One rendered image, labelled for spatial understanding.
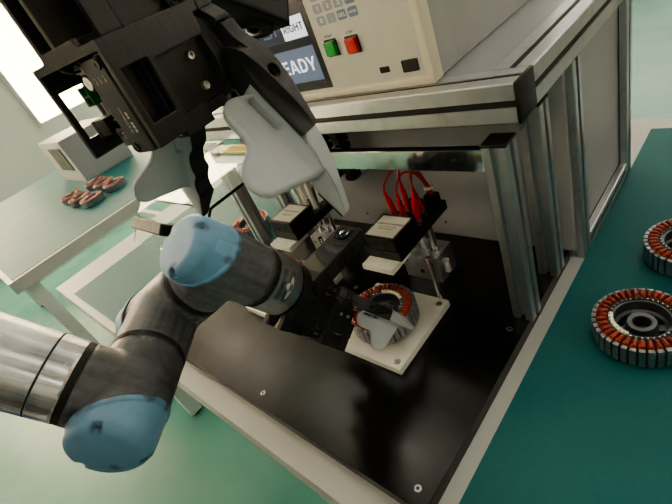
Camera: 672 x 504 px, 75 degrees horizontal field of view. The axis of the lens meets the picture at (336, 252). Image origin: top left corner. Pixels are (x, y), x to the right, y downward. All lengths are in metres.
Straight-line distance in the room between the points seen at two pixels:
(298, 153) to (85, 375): 0.28
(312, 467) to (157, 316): 0.31
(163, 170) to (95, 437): 0.22
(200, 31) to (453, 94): 0.34
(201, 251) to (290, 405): 0.35
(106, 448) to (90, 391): 0.05
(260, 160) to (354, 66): 0.42
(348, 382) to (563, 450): 0.29
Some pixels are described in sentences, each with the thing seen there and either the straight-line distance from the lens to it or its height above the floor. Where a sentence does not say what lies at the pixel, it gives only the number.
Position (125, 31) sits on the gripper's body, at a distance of 0.24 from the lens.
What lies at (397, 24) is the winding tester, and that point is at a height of 1.19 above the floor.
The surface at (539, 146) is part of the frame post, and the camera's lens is 0.64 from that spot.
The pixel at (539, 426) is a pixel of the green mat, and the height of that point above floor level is 0.75.
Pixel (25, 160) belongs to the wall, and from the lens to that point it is 5.23.
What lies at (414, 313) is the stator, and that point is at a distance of 0.69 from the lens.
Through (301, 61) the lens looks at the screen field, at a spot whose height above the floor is 1.17.
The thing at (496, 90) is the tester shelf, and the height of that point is 1.11.
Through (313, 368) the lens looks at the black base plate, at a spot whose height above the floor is 0.77.
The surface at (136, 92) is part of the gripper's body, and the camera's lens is 0.25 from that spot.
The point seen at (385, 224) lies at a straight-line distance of 0.70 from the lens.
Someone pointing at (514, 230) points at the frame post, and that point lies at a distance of 0.59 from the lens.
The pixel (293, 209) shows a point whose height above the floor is 0.92.
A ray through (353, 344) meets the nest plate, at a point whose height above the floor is 0.78.
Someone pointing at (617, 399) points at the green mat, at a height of 0.75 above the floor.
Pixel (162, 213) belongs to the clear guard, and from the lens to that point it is 0.78.
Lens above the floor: 1.28
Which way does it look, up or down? 32 degrees down
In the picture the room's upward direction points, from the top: 25 degrees counter-clockwise
